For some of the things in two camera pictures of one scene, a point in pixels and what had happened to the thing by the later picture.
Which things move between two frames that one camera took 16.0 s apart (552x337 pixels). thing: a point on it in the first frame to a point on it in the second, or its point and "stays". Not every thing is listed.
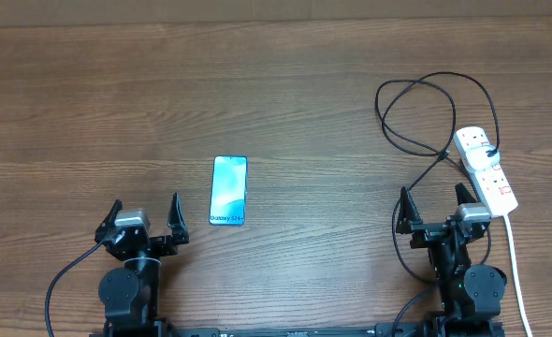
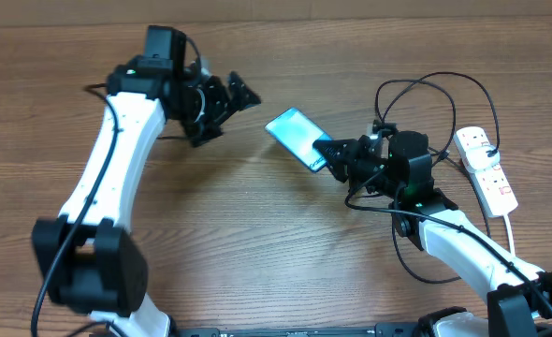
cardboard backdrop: (20, 13) stays
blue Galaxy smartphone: (228, 191) to (297, 132)
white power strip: (488, 184) stays
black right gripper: (425, 231) to (346, 150)
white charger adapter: (478, 158) stays
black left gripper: (167, 245) to (222, 107)
